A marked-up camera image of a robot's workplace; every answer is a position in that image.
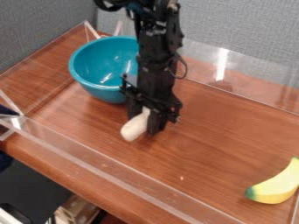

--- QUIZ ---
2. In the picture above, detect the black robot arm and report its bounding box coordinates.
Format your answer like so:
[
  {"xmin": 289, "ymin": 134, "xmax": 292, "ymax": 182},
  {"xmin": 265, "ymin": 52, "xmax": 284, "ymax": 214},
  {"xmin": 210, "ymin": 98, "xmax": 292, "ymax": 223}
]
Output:
[{"xmin": 93, "ymin": 0, "xmax": 184, "ymax": 135}]

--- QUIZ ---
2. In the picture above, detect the white red toy mushroom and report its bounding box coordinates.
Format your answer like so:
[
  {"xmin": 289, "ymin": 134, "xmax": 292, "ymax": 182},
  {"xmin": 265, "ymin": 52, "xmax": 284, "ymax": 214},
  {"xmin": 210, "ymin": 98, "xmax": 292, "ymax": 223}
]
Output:
[{"xmin": 120, "ymin": 107, "xmax": 149, "ymax": 142}]

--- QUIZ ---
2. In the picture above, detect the clear acrylic barrier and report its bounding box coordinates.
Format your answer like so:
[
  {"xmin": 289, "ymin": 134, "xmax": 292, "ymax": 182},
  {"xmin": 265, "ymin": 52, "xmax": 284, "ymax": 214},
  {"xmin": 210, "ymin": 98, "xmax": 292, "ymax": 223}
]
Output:
[{"xmin": 0, "ymin": 25, "xmax": 299, "ymax": 224}]

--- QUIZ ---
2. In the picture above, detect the blue plastic bowl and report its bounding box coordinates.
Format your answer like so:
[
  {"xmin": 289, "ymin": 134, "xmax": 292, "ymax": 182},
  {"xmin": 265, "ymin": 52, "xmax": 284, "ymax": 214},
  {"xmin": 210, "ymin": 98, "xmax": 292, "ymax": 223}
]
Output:
[{"xmin": 68, "ymin": 36, "xmax": 138, "ymax": 104}]

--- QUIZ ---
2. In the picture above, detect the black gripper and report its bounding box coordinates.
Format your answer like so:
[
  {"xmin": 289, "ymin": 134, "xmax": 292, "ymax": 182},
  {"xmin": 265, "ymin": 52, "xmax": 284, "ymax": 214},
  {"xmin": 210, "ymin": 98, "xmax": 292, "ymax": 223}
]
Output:
[{"xmin": 120, "ymin": 57, "xmax": 182, "ymax": 136}]

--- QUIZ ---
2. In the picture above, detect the black cable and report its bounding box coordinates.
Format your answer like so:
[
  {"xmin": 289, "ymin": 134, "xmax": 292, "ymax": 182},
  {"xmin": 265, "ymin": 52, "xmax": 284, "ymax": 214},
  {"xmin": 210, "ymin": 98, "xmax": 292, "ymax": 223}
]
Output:
[{"xmin": 166, "ymin": 53, "xmax": 189, "ymax": 81}]

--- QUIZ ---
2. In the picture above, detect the yellow toy banana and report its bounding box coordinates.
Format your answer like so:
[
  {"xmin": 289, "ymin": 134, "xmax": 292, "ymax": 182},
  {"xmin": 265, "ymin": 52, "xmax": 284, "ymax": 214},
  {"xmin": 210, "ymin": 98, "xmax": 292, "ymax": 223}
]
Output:
[{"xmin": 245, "ymin": 157, "xmax": 299, "ymax": 204}]

